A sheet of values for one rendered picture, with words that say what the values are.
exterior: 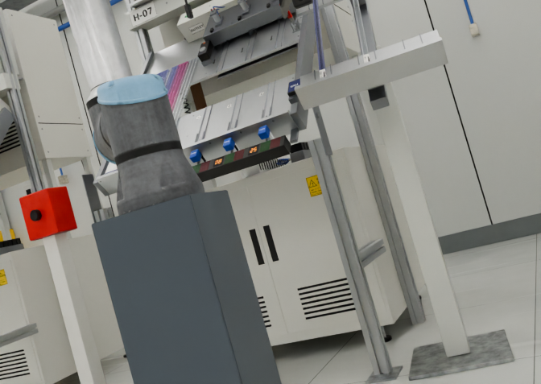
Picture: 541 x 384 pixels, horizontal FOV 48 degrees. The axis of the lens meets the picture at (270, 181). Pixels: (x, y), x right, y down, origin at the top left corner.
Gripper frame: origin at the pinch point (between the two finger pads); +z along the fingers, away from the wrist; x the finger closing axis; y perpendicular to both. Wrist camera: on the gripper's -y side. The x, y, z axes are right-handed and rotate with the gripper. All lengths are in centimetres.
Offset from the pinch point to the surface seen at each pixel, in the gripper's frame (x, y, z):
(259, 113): 22.3, -15.4, 14.9
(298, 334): 36, -60, 74
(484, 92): -52, 79, 170
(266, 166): 35, -6, 55
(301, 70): 8.8, -4.5, 15.4
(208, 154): 39.7, -21.6, 17.6
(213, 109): 38.4, -4.4, 20.1
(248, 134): 25.7, -21.9, 13.7
